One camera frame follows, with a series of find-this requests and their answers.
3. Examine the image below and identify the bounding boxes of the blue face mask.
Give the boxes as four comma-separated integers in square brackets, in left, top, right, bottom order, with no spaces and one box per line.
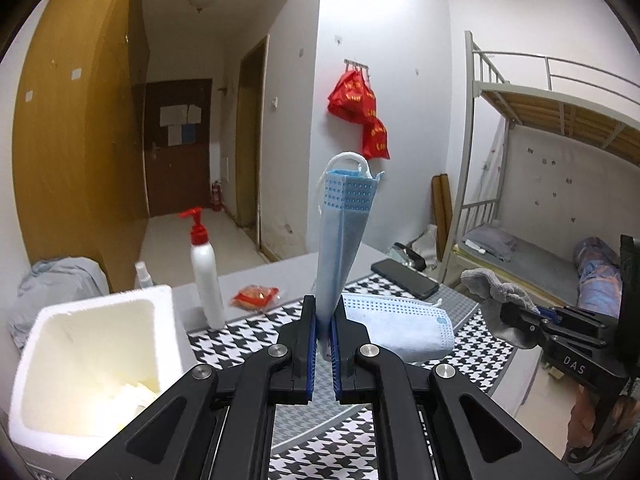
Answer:
[340,294,456,363]
[315,151,387,361]

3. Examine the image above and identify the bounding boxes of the grey sock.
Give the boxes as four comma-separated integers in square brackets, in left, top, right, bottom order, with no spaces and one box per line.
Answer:
[460,267,543,351]

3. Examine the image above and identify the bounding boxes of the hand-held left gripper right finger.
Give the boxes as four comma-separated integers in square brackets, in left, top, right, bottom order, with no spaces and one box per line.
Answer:
[331,306,576,480]

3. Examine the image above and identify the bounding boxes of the flat blue face mask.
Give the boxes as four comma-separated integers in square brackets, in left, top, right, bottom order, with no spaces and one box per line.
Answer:
[340,294,456,363]

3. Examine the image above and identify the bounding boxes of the person's right hand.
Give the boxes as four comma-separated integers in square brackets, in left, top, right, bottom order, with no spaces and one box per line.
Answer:
[567,387,633,461]

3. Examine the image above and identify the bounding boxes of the white metal bunk bed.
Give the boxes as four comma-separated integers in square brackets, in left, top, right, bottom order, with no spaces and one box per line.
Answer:
[440,30,640,321]

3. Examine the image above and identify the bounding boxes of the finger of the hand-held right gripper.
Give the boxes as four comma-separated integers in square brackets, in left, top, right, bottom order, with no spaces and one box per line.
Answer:
[537,306,621,336]
[500,302,561,348]

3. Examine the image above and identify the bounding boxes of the wooden boards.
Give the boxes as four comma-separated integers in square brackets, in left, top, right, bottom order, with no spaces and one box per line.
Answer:
[432,174,453,261]

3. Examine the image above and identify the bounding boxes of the red snack packet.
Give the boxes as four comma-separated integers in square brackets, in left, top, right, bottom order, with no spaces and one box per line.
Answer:
[230,284,281,311]

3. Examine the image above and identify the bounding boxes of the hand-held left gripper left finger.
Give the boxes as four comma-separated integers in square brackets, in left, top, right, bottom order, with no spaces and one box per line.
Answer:
[65,296,317,480]

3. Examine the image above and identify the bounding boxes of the grey-blue crumpled cloth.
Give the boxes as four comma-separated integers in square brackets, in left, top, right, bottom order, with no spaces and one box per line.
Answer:
[7,257,111,351]

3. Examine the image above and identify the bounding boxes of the wooden wardrobe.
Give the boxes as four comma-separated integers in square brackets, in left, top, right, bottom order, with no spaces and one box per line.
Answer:
[11,0,151,293]

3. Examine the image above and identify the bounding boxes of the clear plastic bag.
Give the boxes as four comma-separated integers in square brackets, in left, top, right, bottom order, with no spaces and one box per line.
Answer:
[390,225,438,271]

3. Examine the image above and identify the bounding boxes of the wooden door frame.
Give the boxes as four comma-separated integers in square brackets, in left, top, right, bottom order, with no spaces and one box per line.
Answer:
[235,35,271,253]

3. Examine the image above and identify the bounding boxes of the white pump bottle red cap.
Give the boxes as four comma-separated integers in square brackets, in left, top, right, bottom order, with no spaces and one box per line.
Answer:
[179,207,227,330]

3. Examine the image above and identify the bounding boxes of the red plastic bags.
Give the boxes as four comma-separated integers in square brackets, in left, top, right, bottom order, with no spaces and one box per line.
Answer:
[327,70,391,161]

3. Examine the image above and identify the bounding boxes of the white foam box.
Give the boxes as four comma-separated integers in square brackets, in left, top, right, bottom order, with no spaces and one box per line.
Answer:
[9,285,193,461]

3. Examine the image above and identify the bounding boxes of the black smartphone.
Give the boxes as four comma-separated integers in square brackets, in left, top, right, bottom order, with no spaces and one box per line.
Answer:
[371,258,440,299]

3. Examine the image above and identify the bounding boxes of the folded grey blanket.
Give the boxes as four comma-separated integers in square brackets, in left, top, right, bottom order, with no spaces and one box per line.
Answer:
[462,225,518,261]

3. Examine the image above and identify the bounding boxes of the blue patterned quilt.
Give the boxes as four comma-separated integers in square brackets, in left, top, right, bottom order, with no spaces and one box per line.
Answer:
[572,237,623,311]

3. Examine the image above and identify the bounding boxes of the black white houndstooth mat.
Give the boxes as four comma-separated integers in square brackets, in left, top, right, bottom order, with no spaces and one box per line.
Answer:
[185,272,531,480]

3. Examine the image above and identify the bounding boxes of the dark brown door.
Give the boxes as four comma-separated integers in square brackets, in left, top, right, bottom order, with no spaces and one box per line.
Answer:
[145,78,213,218]

